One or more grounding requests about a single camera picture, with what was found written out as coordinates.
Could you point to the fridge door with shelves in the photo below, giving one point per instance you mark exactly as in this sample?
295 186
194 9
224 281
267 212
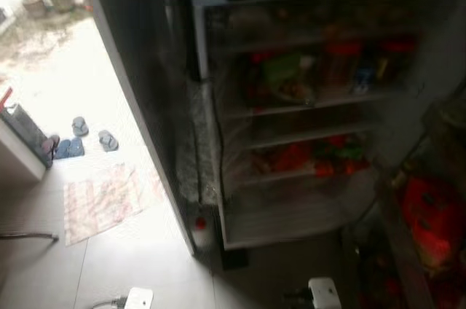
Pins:
393 221

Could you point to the black fridge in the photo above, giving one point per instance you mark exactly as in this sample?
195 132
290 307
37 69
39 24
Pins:
145 68

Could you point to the large red bag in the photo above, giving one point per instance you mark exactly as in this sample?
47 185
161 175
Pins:
429 218

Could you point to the red lid jar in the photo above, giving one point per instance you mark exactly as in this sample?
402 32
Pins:
397 57
342 65

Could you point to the blue can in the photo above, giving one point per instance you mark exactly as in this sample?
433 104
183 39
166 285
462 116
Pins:
362 81

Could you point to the green snack packet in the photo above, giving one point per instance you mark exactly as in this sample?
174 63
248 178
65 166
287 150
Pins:
348 152

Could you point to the orange snack packet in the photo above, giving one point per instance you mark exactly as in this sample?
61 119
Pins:
335 169

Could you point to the red snack packet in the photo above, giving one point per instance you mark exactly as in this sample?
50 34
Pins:
293 157

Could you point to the white plate of food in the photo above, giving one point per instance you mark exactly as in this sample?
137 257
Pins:
291 92

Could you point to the green plastic container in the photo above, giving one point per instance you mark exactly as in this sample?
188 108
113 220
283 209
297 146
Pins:
282 68

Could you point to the grey speckled cloth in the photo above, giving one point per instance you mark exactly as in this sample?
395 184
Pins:
193 156

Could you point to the white bottle red cap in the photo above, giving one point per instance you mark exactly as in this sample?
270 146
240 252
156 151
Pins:
201 232

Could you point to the grey slipper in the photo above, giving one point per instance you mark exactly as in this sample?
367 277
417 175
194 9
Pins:
108 141
80 127

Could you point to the pink patterned floor mat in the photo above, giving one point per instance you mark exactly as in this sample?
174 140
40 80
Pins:
109 203

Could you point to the blue slipper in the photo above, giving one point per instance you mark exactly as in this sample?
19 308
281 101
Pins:
73 148

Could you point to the pink slipper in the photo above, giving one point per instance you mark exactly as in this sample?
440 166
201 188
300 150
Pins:
51 145

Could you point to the low white cabinet grey top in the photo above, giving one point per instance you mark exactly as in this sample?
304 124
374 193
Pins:
18 152

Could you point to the brown flower pot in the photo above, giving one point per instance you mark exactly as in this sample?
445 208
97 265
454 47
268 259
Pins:
35 7

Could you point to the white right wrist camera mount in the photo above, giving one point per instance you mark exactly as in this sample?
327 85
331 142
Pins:
324 294

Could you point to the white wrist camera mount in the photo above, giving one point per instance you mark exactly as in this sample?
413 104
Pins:
324 294
138 299

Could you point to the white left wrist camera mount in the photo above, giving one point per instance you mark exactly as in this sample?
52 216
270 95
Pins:
138 299

